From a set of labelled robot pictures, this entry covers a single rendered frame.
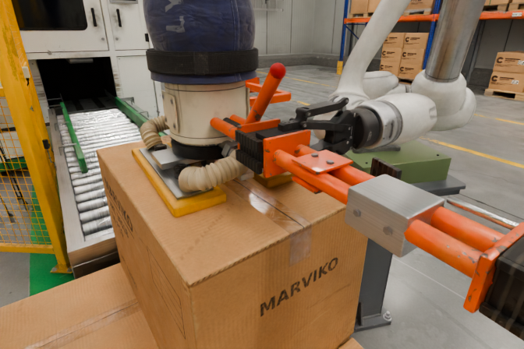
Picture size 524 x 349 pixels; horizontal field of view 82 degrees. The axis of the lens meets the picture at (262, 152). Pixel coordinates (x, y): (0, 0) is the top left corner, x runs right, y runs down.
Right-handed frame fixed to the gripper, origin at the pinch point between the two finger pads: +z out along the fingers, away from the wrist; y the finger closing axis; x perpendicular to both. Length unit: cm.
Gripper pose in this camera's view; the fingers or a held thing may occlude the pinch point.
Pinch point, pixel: (278, 146)
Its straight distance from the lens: 47.2
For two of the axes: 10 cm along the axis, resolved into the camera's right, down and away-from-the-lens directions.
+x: -5.7, -3.0, 7.7
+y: -0.1, 9.3, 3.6
